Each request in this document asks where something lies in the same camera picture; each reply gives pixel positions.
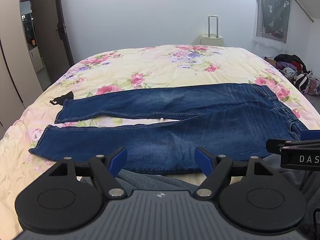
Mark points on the person's grey clothing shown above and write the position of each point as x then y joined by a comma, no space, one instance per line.
155,182

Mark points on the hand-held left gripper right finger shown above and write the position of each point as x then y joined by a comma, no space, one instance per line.
202,160

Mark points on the grey patterned curtain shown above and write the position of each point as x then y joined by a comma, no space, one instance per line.
273,10

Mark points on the striped bag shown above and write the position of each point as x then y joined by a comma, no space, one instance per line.
306,83

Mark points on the beige wardrobe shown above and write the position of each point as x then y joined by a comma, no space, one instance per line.
11,67

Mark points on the blue denim pants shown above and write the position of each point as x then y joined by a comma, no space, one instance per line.
175,130

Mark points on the small black cloth item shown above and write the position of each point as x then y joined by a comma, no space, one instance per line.
63,99

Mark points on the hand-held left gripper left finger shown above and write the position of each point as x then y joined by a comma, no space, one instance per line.
118,160

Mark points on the pile of clothes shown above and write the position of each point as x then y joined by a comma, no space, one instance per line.
291,63

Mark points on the cream suitcase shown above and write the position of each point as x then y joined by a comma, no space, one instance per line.
210,40

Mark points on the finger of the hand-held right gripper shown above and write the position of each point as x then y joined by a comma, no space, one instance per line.
311,135
275,145

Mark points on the glass cabinet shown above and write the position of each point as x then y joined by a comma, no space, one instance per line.
31,35

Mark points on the dark door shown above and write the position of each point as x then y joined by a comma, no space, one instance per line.
48,10

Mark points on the floral bedspread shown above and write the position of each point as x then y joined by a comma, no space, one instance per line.
150,65

